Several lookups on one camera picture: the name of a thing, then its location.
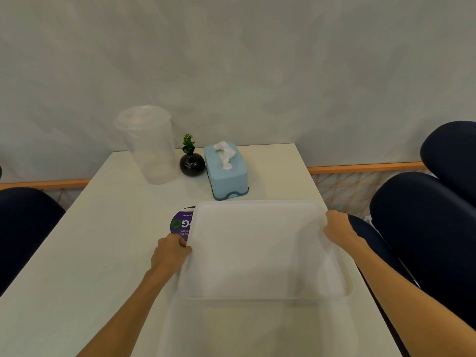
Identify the person's left hand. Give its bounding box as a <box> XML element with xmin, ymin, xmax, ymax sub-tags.
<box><xmin>150</xmin><ymin>233</ymin><xmax>192</xmax><ymax>276</ymax></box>

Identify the person's right hand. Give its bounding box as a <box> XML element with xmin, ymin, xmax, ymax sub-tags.
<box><xmin>323</xmin><ymin>210</ymin><xmax>361</xmax><ymax>251</ymax></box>

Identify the translucent white plastic lid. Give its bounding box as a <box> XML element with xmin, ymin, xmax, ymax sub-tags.
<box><xmin>178</xmin><ymin>200</ymin><xmax>353</xmax><ymax>301</ymax></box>

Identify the person's left forearm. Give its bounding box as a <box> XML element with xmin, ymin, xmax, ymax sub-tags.
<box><xmin>76</xmin><ymin>269</ymin><xmax>176</xmax><ymax>357</ymax></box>

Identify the person's right forearm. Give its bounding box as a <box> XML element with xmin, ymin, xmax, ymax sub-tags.
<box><xmin>349</xmin><ymin>236</ymin><xmax>476</xmax><ymax>357</ymax></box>

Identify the round purple sticker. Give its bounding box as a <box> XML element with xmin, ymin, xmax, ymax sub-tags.
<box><xmin>170</xmin><ymin>206</ymin><xmax>196</xmax><ymax>241</ymax></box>

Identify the black vase with green plant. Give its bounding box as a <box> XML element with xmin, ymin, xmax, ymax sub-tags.
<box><xmin>179</xmin><ymin>134</ymin><xmax>206</xmax><ymax>178</ymax></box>

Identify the light blue tissue box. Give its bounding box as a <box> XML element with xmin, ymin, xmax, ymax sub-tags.
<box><xmin>204</xmin><ymin>142</ymin><xmax>249</xmax><ymax>201</ymax></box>

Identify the white tissue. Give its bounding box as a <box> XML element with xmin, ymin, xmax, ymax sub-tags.
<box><xmin>213</xmin><ymin>141</ymin><xmax>238</xmax><ymax>170</ymax></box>

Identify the dark blue chair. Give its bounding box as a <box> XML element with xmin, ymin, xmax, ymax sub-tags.
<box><xmin>348</xmin><ymin>172</ymin><xmax>476</xmax><ymax>357</ymax></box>
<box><xmin>420</xmin><ymin>121</ymin><xmax>476</xmax><ymax>190</ymax></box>
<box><xmin>0</xmin><ymin>187</ymin><xmax>66</xmax><ymax>296</ymax></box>

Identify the clear plastic cup with lid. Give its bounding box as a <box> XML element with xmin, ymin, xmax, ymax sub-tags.
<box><xmin>113</xmin><ymin>105</ymin><xmax>178</xmax><ymax>185</ymax></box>

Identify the translucent plastic storage box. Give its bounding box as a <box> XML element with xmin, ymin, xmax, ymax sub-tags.
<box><xmin>156</xmin><ymin>253</ymin><xmax>360</xmax><ymax>357</ymax></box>

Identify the orange wooden wall rail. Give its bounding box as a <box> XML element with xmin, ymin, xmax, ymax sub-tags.
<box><xmin>0</xmin><ymin>162</ymin><xmax>427</xmax><ymax>191</ymax></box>

